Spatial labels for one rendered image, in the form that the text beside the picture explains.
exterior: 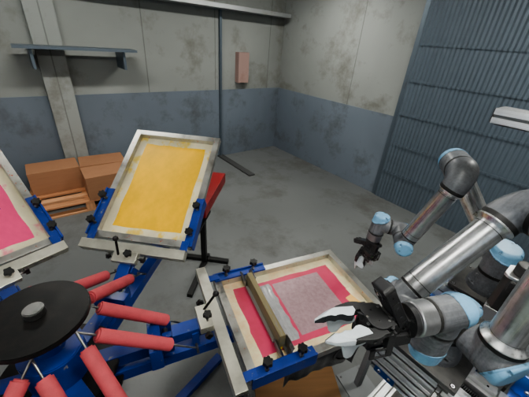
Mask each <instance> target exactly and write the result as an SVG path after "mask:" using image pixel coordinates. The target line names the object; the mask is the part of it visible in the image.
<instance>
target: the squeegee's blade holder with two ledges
mask: <svg viewBox="0 0 529 397"><path fill-rule="evenodd" d="M246 290H247V291H248V293H249V295H250V298H251V299H252V301H253V304H254V305H255V307H256V309H257V312H258V313H259V315H260V317H261V320H262V321H263V324H264V326H265V328H266V330H267V332H268V334H269V336H270V338H271V340H272V342H273V343H274V341H273V340H274V339H275V338H274V336H273V334H272V332H271V330H270V328H269V327H268V324H267V322H266V320H265V318H264V316H263V314H262V312H261V310H260V308H259V306H258V304H257V302H256V300H255V298H254V297H253V294H252V292H251V290H250V288H249V286H246Z"/></svg>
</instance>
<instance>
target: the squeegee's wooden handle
mask: <svg viewBox="0 0 529 397"><path fill-rule="evenodd" d="M246 281H247V286H249V288H250V290H251V292H252V294H253V297H254V298H255V300H256V302H257V304H258V306H259V308H260V310H261V312H262V314H263V316H264V319H265V320H266V322H267V324H268V327H269V328H270V330H271V332H272V334H273V336H274V338H275V339H276V340H277V342H278V344H279V346H280V347H282V346H284V344H285V340H286V334H285V332H284V331H283V329H282V327H281V325H280V323H279V322H278V320H277V318H276V316H275V314H274V313H273V311H272V308H271V307H270V305H269V304H268V301H267V299H266V298H265V296H264V294H263V292H262V290H261V289H260V287H259V285H258V283H257V281H256V279H255V278H254V276H253V274H252V273H247V274H246Z"/></svg>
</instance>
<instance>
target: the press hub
mask: <svg viewBox="0 0 529 397"><path fill-rule="evenodd" d="M90 309H91V297H90V295H89V293H88V291H87V289H86V288H85V287H84V286H83V285H81V284H78V283H76V282H72V281H67V280H55V281H49V282H44V283H41V284H36V285H33V286H31V287H28V288H25V289H23V290H21V291H18V292H16V293H14V294H12V295H11V296H9V297H8V298H6V299H4V300H2V301H1V302H0V365H8V366H7V367H6V369H5V371H4V372H3V373H2V375H1V376H0V380H2V379H5V378H7V377H12V376H15V375H18V374H20V376H22V374H23V372H24V370H25V368H26V366H27V364H28V362H29V360H30V359H34V360H35V363H36V364H37V366H38V367H39V369H40V371H41V372H42V374H43V376H44V377H46V376H48V375H49V374H51V375H53V374H54V376H55V377H56V378H57V380H58V382H59V384H60V385H61V386H62V388H63V390H64V391H66V390H68V389H69V388H70V387H72V386H73V385H74V384H76V383H77V382H78V381H79V380H80V379H82V380H83V382H84V383H85V384H86V386H88V388H89V389H90V390H91V392H92V393H93V395H94V396H95V397H105V396H104V395H103V393H102V391H101V390H100V388H99V386H98V385H97V384H96V382H95V380H94V378H93V377H92V376H91V374H90V372H89V371H88V369H87V367H86V366H85V365H84V363H83V361H82V359H81V358H80V355H81V353H80V352H82V351H83V350H85V349H84V347H83V345H82V343H81V342H80V341H79V339H78V338H77V336H76V334H74V333H75V332H76V331H77V332H82V329H83V328H84V326H85V325H86V324H83V323H84V321H85V320H86V318H87V315H88V314H89V311H90ZM80 337H81V338H82V340H83V341H84V343H85V344H86V346H87V347H89V346H90V345H91V344H92V345H93V346H94V345H95V346H96V347H97V348H98V350H102V349H105V348H107V347H112V346H115V345H108V344H100V343H94V341H93V336H92V337H91V339H90V340H89V342H88V343H87V342H86V340H85V337H84V335H80ZM119 361H120V360H119V358H116V359H113V360H111V361H107V362H106V363H107V365H108V366H109V368H110V369H111V371H112V372H113V374H114V376H115V374H116V371H117V368H118V365H119ZM24 379H28V380H29V382H31V383H30V385H29V387H28V390H27V391H26V393H25V396H24V397H31V396H32V395H35V396H38V397H40V396H39V393H38V392H37V391H36V389H35V387H36V386H37V385H36V384H37V383H38V382H39V381H41V378H40V376H39V374H38V373H37V371H36V370H35V367H34V366H33V365H32V363H31V364H30V366H29V368H28V371H27V373H26V375H25V377H24Z"/></svg>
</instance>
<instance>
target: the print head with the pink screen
mask: <svg viewBox="0 0 529 397"><path fill-rule="evenodd" d="M66 252H68V246H67V244H66V243H65V241H64V236H63V235H62V233H61V231H60V230H59V228H58V227H57V223H56V222H55V221H53V220H52V218H51V217H50V215H49V214H48V213H47V211H46V210H45V208H44V207H43V205H42V203H41V200H40V199H39V198H37V197H36V195H33V196H32V195H31V193H30V192H29V191H28V189H27V188H26V187H25V185H24V183H23V182H22V180H21V179H20V177H19V176H18V175H17V173H16V172H15V170H14V169H13V167H12V166H11V164H10V163H9V162H8V160H7V159H6V157H5V155H4V154H3V153H2V151H1V150H0V302H1V301H2V300H4V299H6V298H8V297H9V296H11V295H12V294H14V293H16V292H18V291H21V289H20V288H19V286H18V285H17V286H15V284H17V283H19V282H21V281H22V280H23V278H22V276H21V274H25V273H26V274H27V275H28V274H29V273H31V272H30V270H29V269H30V268H32V267H34V266H37V265H39V264H41V263H44V262H46V261H48V260H50V259H52V258H55V257H57V256H59V255H61V254H63V253H66Z"/></svg>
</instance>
